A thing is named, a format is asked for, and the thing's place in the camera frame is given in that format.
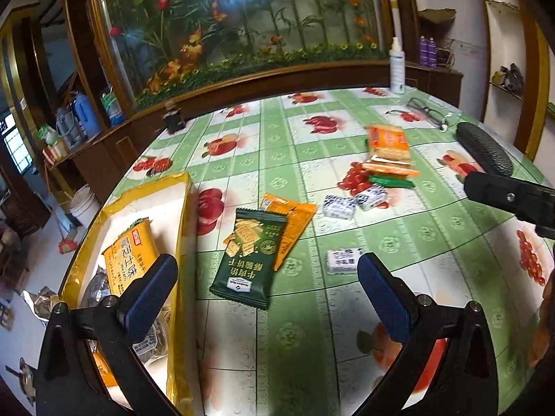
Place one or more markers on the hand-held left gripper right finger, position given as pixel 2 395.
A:
pixel 383 301

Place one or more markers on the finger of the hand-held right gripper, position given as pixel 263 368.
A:
pixel 509 199

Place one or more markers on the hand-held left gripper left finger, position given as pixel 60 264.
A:
pixel 147 301

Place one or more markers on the clear packet dark snacks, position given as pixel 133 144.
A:
pixel 159 339

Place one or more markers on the yellow snack packet red label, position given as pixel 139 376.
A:
pixel 130 255

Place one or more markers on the dark foil snack packet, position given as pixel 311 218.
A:
pixel 97 290

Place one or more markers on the white candy packet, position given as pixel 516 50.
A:
pixel 371 197
pixel 339 206
pixel 344 261

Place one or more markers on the yellow taped foam box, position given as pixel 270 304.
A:
pixel 182 242

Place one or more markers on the dark green cracker packet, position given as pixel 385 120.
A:
pixel 247 264

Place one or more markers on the orange pointed snack packet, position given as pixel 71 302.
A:
pixel 295 225

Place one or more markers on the orange striped snack packet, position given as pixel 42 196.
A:
pixel 390 168

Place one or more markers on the orange cracker packet red label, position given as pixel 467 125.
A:
pixel 388 141

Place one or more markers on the black textured glasses case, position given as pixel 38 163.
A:
pixel 483 147

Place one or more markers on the red broom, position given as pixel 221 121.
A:
pixel 68 242

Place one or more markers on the white plastic bucket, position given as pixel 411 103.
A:
pixel 86 206

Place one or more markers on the black rimmed glasses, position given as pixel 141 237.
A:
pixel 417 105

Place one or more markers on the brown wooden cabinet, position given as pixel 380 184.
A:
pixel 112 151

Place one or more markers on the white spray bottle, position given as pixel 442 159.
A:
pixel 396 73

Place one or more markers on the red white carton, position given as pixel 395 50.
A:
pixel 55 151

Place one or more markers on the dark ink bottle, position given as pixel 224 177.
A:
pixel 174 119

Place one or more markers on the grey thermos jug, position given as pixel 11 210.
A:
pixel 67 128

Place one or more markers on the green white bag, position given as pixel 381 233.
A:
pixel 47 135

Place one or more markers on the blue thermos flask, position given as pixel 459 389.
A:
pixel 87 117

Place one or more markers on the clear bottle green label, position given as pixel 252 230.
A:
pixel 113 108

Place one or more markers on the barred window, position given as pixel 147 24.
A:
pixel 12 145

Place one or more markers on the glass floral display panel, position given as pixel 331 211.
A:
pixel 225 21

